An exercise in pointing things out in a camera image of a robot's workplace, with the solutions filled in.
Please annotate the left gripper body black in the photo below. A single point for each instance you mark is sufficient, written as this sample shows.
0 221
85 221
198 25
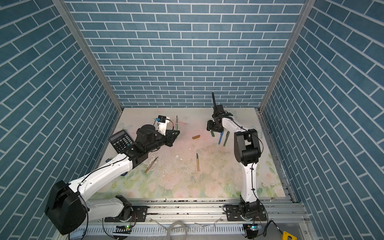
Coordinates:
166 140

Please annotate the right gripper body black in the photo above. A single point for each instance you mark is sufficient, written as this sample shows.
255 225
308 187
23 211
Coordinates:
213 126

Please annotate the blue pen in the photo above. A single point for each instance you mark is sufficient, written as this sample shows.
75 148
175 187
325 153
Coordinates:
221 137

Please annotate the dark green capped pen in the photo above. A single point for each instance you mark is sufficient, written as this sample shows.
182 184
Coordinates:
177 122

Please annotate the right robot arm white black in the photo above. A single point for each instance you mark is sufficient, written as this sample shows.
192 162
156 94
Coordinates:
247 152

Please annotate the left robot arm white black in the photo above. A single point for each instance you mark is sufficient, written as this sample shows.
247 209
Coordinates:
68 205

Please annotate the tan pen left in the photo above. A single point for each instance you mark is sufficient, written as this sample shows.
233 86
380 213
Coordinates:
150 165

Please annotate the tan pen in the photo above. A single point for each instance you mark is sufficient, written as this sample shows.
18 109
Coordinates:
150 165
198 163

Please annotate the tan pen middle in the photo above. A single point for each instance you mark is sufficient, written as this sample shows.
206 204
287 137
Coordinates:
198 163

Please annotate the black desk calculator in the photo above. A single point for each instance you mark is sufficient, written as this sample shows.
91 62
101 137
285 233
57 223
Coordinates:
120 141

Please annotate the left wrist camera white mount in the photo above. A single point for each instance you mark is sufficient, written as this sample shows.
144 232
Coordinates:
162 122

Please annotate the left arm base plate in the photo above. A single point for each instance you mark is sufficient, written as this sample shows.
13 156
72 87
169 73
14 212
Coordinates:
132 214

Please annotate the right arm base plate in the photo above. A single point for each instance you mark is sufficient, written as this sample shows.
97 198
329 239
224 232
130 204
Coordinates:
236 213

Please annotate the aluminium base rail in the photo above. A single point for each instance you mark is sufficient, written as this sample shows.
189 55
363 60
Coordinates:
195 211

